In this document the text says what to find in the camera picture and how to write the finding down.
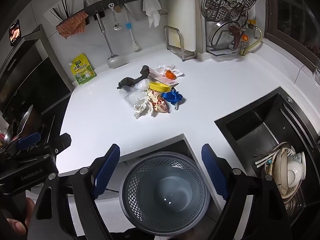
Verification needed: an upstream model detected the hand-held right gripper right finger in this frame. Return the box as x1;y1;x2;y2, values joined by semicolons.
201;144;293;240

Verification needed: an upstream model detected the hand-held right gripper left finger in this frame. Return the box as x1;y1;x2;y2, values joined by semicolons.
26;144;121;240

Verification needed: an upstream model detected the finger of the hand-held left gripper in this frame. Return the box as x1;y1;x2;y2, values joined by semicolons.
5;132;42;155
44;133;72;154

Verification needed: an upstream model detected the grey perforated plastic bin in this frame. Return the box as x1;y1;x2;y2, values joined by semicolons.
119;151;211;236

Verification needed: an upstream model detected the black foam piece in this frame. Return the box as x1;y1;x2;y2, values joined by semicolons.
117;65;151;90

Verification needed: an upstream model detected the yellow plastic lid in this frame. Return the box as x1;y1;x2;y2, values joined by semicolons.
149;81;173;92

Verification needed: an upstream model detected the person's left hand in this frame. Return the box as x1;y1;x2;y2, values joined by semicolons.
0;199;34;235

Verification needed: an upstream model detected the metal wok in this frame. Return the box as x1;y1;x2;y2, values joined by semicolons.
15;104;43;138

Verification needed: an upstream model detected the black range hood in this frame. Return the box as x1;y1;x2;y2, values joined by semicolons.
0;25;73;115

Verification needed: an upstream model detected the black sink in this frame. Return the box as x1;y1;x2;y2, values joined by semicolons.
214;86;320;215

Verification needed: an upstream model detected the yellow green seasoning pouch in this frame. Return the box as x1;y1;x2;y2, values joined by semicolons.
68;53;97;86

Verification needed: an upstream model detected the crumpled white paper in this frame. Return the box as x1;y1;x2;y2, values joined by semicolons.
133;97;156;119

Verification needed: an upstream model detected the clear plastic cup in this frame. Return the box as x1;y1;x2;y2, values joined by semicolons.
119;86;148;110

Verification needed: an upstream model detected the pile of white dishes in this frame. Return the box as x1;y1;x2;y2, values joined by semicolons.
255;141;307;198

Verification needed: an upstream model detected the printed snack wrapper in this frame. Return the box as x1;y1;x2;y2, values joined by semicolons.
147;90;172;114

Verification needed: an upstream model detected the blue plastic piece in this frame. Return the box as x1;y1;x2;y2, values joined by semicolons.
161;88;186;110

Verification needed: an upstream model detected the metal spatula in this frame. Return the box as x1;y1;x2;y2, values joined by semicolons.
95;10;125;70

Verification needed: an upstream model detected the clear plastic bag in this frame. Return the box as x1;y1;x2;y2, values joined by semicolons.
134;79;152;90

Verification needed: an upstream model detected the mounted phone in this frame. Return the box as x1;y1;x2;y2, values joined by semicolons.
9;19;24;47

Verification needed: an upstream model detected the orange item in wrapper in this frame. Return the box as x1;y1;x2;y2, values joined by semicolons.
155;64;184;77

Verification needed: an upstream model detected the orange dish cloth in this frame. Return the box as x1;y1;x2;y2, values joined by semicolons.
55;10;88;40

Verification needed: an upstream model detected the blue white bottle brush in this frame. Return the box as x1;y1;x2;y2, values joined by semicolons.
124;10;140;52

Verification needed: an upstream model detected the metal lid rack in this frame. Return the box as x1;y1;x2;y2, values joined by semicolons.
205;17;248;57

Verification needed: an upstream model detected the metal cutting board rack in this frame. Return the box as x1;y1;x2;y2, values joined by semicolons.
164;26;197;62

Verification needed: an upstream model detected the metal spoon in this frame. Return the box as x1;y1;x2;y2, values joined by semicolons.
109;2;122;32

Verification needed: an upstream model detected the bundle of chopsticks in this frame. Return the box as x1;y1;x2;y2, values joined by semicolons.
48;0;75;22

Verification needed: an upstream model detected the glass pot lid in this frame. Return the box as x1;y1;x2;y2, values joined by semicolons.
209;21;244;49

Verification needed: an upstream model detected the white hanging cloth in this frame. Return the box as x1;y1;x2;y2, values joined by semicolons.
142;0;162;29

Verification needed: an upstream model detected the white cutting board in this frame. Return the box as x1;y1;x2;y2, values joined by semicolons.
167;0;197;53

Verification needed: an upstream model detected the dark window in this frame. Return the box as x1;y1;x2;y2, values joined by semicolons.
262;0;320;73

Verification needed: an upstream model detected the yellow gas hose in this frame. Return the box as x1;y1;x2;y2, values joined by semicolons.
240;27;263;55

